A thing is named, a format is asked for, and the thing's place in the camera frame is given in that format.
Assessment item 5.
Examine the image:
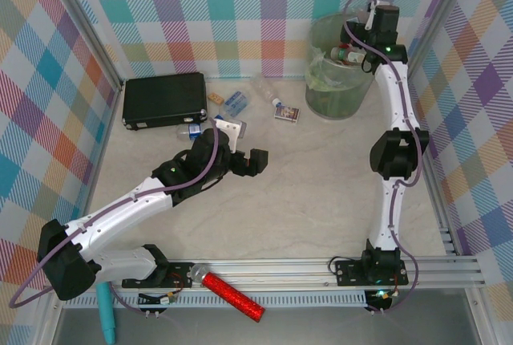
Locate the aluminium frame post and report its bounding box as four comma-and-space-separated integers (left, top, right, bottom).
396, 0, 476, 85
46, 0, 124, 91

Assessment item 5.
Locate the red glitter tube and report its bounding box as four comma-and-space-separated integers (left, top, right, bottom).
201, 272, 267, 324

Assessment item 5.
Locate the white slotted cable duct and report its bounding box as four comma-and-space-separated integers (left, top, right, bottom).
63, 290, 370, 309

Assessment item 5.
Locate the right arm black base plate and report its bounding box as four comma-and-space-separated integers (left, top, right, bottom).
334, 258, 410, 286

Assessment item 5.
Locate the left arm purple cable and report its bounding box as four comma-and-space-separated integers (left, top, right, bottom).
8, 118, 221, 310

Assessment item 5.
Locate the clear bottle blue barcode label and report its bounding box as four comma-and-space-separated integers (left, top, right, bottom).
176, 119, 208, 140

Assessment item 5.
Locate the green plastic bin liner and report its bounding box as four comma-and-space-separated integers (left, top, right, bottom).
306, 50, 362, 93

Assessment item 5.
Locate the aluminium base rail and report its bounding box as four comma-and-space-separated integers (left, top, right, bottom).
107, 257, 487, 289

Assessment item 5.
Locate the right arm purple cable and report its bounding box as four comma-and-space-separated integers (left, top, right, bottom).
342, 0, 426, 316

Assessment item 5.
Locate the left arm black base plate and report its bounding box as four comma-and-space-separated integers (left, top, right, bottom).
162, 260, 201, 288

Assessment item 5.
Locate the teal plastic pen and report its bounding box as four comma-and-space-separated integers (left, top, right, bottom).
95, 282, 118, 344

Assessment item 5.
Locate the small printed card box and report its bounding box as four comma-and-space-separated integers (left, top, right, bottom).
274, 104, 301, 123

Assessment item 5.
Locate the black hard case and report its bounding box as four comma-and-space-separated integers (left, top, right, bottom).
122, 71, 209, 132

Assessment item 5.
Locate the clear bottle light blue label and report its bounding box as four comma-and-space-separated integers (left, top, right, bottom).
216, 91, 252, 121

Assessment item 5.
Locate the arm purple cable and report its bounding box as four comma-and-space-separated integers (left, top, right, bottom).
342, 0, 426, 316
8, 118, 221, 310

